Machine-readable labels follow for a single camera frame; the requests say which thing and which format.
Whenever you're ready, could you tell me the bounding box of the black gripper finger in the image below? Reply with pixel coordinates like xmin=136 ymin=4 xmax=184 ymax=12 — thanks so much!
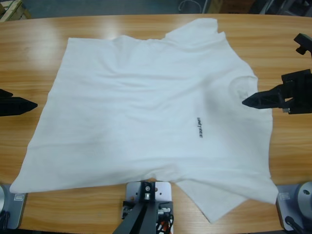
xmin=0 ymin=89 xmax=39 ymax=117

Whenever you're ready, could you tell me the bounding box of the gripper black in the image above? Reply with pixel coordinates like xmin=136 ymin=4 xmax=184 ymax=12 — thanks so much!
xmin=242 ymin=33 xmax=312 ymax=115

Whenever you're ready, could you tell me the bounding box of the white t-shirt with small print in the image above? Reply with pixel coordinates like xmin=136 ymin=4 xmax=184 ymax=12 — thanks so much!
xmin=9 ymin=19 xmax=278 ymax=224

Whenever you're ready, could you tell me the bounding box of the dark background equipment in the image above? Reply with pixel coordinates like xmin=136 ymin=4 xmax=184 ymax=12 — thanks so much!
xmin=248 ymin=0 xmax=312 ymax=18

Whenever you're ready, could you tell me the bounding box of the wooden pallet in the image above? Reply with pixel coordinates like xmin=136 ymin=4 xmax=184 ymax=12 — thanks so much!
xmin=0 ymin=0 xmax=32 ymax=23

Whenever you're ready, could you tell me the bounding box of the brown cardboard box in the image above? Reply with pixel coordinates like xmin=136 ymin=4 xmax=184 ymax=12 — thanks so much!
xmin=209 ymin=0 xmax=221 ymax=14

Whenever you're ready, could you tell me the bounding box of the white mounting block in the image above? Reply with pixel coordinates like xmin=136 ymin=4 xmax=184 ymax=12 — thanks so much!
xmin=124 ymin=181 xmax=174 ymax=234

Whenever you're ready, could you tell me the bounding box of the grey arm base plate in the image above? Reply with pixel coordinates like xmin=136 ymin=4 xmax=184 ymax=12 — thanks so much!
xmin=275 ymin=181 xmax=312 ymax=231
xmin=0 ymin=184 xmax=27 ymax=230

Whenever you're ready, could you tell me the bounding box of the black cable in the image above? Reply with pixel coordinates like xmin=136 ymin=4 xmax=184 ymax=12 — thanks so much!
xmin=0 ymin=211 xmax=11 ymax=230
xmin=285 ymin=215 xmax=304 ymax=232

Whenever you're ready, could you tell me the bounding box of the dark camera post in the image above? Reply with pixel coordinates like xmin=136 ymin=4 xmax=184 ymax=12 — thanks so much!
xmin=114 ymin=180 xmax=158 ymax=234

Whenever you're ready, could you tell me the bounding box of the orange cable bundle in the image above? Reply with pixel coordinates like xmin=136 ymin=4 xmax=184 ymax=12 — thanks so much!
xmin=156 ymin=214 xmax=175 ymax=234

